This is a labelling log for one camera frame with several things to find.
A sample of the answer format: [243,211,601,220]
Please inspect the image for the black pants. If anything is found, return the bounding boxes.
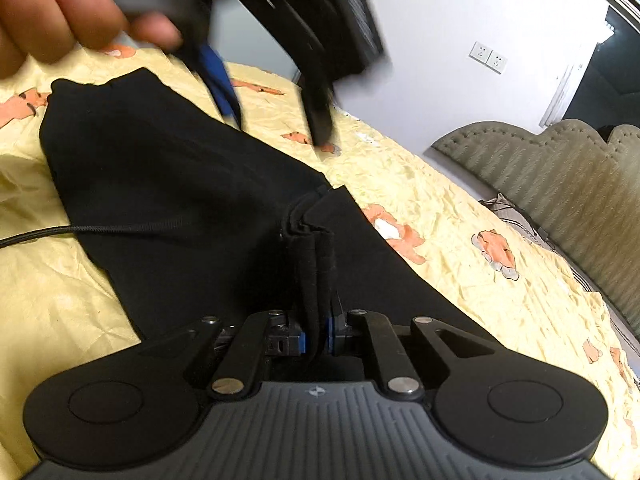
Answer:
[40,70,485,353]

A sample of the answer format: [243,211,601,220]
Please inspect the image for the person's left hand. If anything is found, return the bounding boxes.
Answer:
[1,0,182,79]

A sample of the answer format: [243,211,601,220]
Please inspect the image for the yellow carrot print bedsheet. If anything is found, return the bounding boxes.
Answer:
[1,46,639,479]

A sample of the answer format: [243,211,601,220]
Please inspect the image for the striped mattress edge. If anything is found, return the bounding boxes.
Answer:
[479,192,640,356]

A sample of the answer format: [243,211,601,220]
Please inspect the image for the olive green padded headboard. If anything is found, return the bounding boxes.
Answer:
[434,119,639,330]

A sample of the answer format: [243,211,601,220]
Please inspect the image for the dark window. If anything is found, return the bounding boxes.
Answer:
[564,0,639,138]

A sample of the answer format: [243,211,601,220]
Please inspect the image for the white wall socket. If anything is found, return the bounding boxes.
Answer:
[469,41,506,74]

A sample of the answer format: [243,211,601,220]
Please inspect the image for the black cable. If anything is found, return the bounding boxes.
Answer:
[0,221,212,250]

